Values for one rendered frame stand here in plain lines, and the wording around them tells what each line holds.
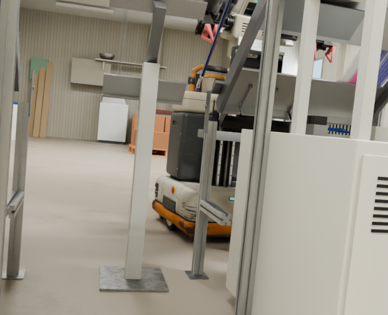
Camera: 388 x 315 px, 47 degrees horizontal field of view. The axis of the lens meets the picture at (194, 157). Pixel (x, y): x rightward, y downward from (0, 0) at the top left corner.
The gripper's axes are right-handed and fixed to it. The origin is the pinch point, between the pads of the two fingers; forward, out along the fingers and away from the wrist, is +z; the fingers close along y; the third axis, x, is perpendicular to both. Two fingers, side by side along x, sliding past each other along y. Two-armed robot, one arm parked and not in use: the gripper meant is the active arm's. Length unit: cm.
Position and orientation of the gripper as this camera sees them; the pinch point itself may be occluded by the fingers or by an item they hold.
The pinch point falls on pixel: (214, 41)
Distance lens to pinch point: 179.4
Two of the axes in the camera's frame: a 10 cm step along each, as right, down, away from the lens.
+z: 2.5, 7.6, -6.0
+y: 9.3, -0.1, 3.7
